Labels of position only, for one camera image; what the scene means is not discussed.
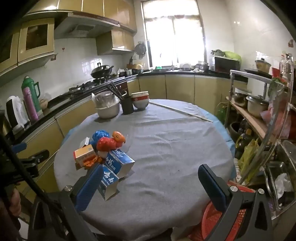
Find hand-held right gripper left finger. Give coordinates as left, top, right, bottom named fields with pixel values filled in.
left=30, top=164, right=104, bottom=241

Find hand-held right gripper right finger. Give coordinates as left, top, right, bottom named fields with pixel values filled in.
left=198, top=164, right=274, bottom=241

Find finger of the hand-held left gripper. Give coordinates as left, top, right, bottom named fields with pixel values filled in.
left=22, top=150, right=50, bottom=164
left=11, top=162, right=40, bottom=185

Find blue and white milk carton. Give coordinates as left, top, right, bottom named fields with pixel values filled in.
left=97, top=163, right=121, bottom=202
left=104, top=148, right=135, bottom=179

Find orange wrapper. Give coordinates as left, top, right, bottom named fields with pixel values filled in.
left=83, top=156, right=103, bottom=169

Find orange cardboard box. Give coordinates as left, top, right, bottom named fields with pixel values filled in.
left=73, top=145, right=96, bottom=168

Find red plastic basket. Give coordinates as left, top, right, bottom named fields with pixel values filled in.
left=188, top=181, right=257, bottom=241

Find white cardboard box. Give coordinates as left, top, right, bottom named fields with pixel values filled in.
left=79, top=137, right=93, bottom=149

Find red plastic bag ball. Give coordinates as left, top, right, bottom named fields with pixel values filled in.
left=96, top=137, right=117, bottom=152

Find orange plastic bag ball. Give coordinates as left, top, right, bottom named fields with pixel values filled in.
left=112, top=131, right=126, bottom=149

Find person's left forearm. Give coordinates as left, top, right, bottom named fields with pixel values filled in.
left=0, top=198, right=20, bottom=241

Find person's left hand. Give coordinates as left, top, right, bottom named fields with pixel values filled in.
left=8, top=186, right=22, bottom=217

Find white electric kettle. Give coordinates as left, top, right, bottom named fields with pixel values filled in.
left=6, top=96, right=30, bottom=135

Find yellow plastic bag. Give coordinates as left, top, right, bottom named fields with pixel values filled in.
left=238, top=139, right=259, bottom=183

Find pink thermos flask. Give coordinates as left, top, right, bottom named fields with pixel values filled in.
left=22, top=89, right=39, bottom=123

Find blue plastic bag ball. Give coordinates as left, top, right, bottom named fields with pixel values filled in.
left=92, top=130, right=110, bottom=145

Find large steel bowl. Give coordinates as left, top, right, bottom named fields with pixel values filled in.
left=264, top=162, right=296, bottom=220

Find black countertop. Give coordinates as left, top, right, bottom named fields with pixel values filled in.
left=30, top=68, right=273, bottom=130

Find green thermos jug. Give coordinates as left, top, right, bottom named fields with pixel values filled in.
left=21, top=76, right=41, bottom=114

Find white crumpled tissue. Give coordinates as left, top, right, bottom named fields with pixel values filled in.
left=274, top=173, right=293, bottom=200

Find green bottles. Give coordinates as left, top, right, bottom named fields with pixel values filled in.
left=216, top=102, right=228, bottom=123

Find metal storage rack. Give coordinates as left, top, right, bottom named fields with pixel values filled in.
left=225, top=70, right=296, bottom=220

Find long thin white rod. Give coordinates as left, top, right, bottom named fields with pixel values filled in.
left=149, top=101, right=213, bottom=123

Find black gas stove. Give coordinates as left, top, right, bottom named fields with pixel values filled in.
left=68, top=80, right=109, bottom=94

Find black chopstick holder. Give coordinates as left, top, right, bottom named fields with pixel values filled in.
left=121, top=91, right=134, bottom=115

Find clear plastic bag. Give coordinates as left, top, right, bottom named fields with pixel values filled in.
left=91, top=91, right=119, bottom=109

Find large steel pot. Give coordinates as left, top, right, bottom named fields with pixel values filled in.
left=246, top=95, right=270, bottom=118

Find small steel pot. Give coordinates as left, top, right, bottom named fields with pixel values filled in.
left=233, top=91, right=248, bottom=107

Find red plastic bag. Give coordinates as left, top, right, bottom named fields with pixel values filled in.
left=260, top=102, right=292, bottom=139

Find white patterned bowl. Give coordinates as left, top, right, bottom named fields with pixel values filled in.
left=133, top=100, right=149, bottom=111

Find black wok with lid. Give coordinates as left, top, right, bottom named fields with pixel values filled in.
left=90, top=62, right=114, bottom=79

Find black microwave oven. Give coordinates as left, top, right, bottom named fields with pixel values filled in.
left=214, top=56, right=241, bottom=73

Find lidded pot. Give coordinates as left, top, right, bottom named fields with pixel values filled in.
left=255, top=58, right=271, bottom=73

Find green plastic bag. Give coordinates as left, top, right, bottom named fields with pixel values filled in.
left=224, top=51, right=242, bottom=65

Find clear plastic bottle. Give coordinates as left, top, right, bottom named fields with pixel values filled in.
left=279, top=53, right=294, bottom=84

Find range hood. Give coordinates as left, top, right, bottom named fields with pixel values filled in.
left=54, top=13, right=119, bottom=39

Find window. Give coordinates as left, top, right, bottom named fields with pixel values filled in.
left=141, top=0, right=207, bottom=70

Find black cable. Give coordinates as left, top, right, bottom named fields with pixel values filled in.
left=0, top=132, right=97, bottom=241

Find yellow glass-door wall cabinet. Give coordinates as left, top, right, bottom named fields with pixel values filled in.
left=0, top=17, right=56, bottom=77

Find small yellow wall cabinet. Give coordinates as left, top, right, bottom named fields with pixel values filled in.
left=96, top=30, right=136, bottom=56

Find small wall fan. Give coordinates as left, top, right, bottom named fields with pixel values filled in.
left=134, top=42, right=147, bottom=59

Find yellow ceiling wall cabinets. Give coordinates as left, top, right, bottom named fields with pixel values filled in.
left=23, top=0, right=138, bottom=33

